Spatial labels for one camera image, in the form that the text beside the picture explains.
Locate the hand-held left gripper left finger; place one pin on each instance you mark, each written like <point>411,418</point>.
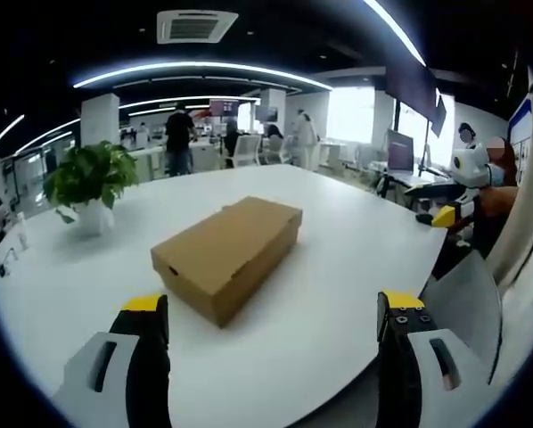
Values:
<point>148,356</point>

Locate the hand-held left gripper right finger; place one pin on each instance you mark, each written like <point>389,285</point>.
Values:
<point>400,356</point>

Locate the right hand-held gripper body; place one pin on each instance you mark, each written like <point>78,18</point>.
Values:
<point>471,165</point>

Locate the brown cardboard shoe box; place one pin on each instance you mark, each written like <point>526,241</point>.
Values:
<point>231,249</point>

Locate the dark side desk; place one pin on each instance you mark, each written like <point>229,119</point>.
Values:
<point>429,188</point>

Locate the small dark hanging screen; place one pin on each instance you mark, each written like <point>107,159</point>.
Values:
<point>439,117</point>

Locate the computer monitor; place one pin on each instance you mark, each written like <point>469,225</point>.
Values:
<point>400,151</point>

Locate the person's white clothing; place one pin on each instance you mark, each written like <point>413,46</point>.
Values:
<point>518,223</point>

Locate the small white stand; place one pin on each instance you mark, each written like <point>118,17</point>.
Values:
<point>22,232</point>

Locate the green potted plant white pot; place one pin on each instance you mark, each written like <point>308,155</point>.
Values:
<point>90,176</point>

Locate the white office chair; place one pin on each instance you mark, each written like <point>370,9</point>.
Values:
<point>245,149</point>

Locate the ceiling air conditioner vent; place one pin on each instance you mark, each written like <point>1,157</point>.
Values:
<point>196,26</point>

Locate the blue framed wall board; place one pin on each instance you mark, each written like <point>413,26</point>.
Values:
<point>519,138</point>

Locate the red wall screen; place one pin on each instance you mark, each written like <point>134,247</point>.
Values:
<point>224,108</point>

